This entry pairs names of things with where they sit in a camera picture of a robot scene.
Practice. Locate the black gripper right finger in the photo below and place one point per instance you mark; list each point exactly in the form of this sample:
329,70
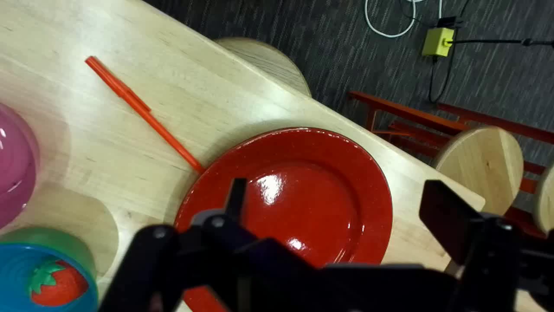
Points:
450,223

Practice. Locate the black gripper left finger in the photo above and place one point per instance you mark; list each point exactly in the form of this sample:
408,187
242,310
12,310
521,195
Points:
235,199

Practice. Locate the pink plastic bowl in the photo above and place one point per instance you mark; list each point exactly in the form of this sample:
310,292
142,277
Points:
14,168

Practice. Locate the green and blue bowl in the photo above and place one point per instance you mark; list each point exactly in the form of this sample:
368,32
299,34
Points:
14,272

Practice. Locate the round wooden stool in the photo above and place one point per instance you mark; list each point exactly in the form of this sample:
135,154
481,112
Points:
270,62
545,200
478,166

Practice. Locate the red plate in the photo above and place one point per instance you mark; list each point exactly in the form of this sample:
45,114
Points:
311,192

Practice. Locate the orange plastic straw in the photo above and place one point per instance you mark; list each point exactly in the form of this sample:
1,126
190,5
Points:
140,109

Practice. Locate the yellow floor box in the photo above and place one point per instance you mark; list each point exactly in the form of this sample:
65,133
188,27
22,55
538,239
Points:
436,43

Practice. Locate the red toy strawberry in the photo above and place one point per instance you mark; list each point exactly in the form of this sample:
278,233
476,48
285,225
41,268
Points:
60,287

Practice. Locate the red metal stool frame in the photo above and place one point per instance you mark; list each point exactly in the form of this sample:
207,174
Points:
403,112

